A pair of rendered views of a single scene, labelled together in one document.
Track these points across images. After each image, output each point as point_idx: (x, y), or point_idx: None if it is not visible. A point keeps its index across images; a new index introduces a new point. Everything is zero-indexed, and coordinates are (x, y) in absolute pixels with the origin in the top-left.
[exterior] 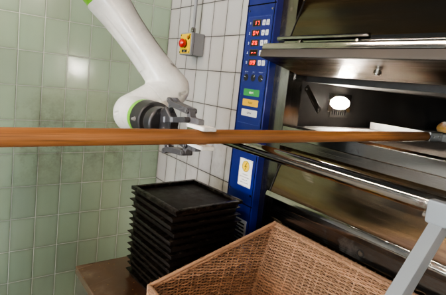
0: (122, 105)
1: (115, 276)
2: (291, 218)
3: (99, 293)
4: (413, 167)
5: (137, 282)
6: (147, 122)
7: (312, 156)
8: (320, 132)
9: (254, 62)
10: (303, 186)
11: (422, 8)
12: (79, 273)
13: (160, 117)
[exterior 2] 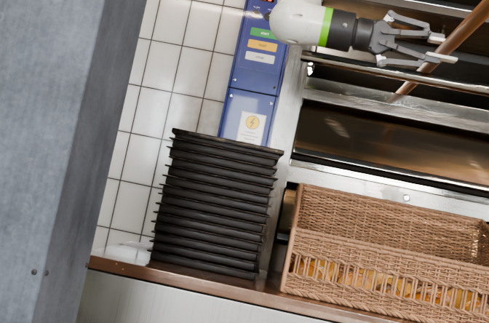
0: (307, 9)
1: (145, 260)
2: (317, 178)
3: (170, 270)
4: (458, 115)
5: (177, 265)
6: (369, 31)
7: (340, 110)
8: None
9: None
10: (338, 141)
11: None
12: (102, 258)
13: (383, 29)
